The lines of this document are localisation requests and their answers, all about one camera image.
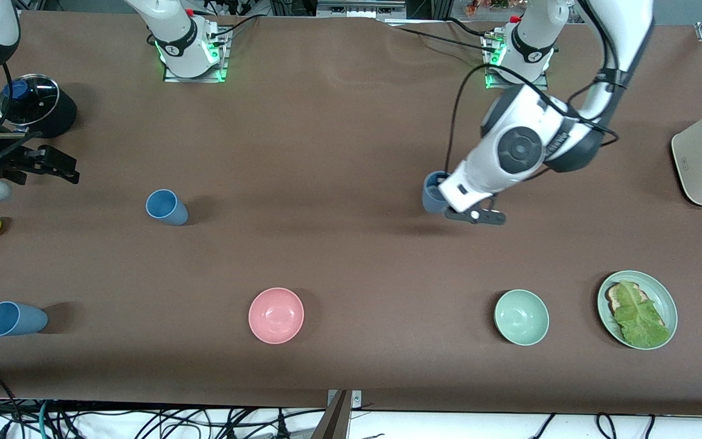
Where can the dark camera stand leg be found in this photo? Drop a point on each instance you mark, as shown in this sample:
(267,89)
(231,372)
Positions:
(334,421)

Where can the metal frame fixture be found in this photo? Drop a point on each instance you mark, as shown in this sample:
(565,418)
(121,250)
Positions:
(357,7)

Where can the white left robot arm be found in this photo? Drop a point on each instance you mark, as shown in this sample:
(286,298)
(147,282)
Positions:
(521,146)

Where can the pale green plate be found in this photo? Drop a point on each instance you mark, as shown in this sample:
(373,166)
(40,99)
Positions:
(662,292)

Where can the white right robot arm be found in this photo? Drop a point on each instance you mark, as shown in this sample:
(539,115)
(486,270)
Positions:
(177,42)

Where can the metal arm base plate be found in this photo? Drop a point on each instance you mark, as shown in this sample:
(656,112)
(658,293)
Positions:
(540,82)
(220,61)

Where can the green lettuce leaf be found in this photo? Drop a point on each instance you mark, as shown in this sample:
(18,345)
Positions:
(640,317)

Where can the blue plastic cup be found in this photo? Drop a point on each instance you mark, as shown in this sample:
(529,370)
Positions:
(171,210)
(19,320)
(430,198)

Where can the toast slice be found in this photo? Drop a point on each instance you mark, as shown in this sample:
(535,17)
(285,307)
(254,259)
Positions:
(614,297)

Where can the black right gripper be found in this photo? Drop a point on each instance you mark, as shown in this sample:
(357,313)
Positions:
(14,161)

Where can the pink bowl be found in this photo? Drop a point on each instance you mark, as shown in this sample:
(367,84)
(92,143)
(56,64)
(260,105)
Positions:
(276,315)

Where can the small metal table bracket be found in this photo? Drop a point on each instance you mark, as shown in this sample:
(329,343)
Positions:
(357,399)

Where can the pale green bowl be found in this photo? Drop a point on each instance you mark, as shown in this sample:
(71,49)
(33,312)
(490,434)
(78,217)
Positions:
(521,317)

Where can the glass lid with blue knob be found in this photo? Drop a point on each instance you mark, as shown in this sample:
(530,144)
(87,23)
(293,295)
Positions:
(31,100)

